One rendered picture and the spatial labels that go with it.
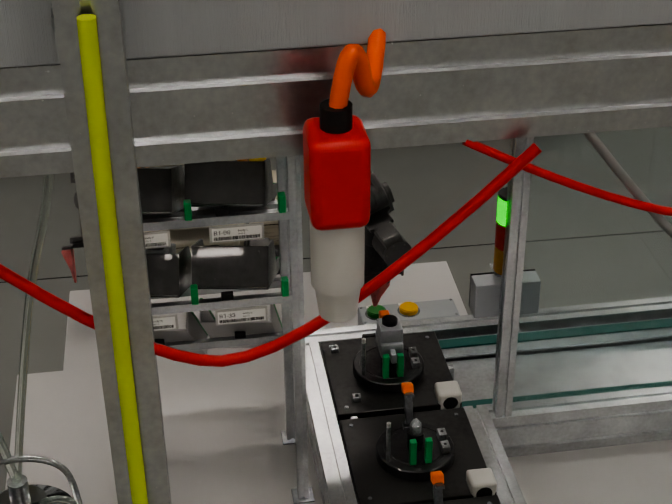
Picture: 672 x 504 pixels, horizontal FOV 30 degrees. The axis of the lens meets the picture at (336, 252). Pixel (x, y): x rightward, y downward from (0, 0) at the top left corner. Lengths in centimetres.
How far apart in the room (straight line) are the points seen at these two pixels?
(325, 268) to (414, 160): 445
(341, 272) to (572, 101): 24
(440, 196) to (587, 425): 275
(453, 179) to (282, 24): 432
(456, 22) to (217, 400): 173
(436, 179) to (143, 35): 434
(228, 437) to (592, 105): 159
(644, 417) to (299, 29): 168
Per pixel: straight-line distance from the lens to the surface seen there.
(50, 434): 258
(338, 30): 96
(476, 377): 257
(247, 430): 253
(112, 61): 91
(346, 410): 239
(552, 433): 246
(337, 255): 94
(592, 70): 103
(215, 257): 212
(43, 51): 95
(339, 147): 90
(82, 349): 280
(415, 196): 511
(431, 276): 299
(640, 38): 104
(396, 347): 242
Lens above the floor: 246
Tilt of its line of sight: 31 degrees down
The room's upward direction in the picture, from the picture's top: 1 degrees counter-clockwise
